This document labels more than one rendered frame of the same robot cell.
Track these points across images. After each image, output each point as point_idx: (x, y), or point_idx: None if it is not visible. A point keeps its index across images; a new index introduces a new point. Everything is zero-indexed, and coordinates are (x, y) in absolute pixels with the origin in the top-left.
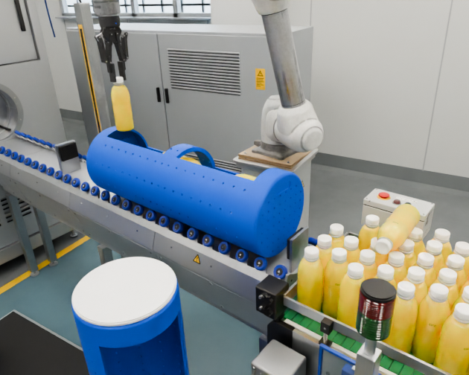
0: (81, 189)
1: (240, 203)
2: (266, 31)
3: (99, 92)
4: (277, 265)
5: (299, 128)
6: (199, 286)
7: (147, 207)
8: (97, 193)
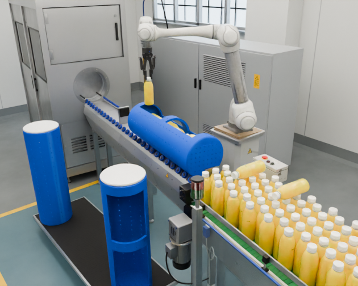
0: (125, 133)
1: (183, 147)
2: (226, 61)
3: None
4: None
5: (240, 116)
6: (169, 192)
7: None
8: (132, 136)
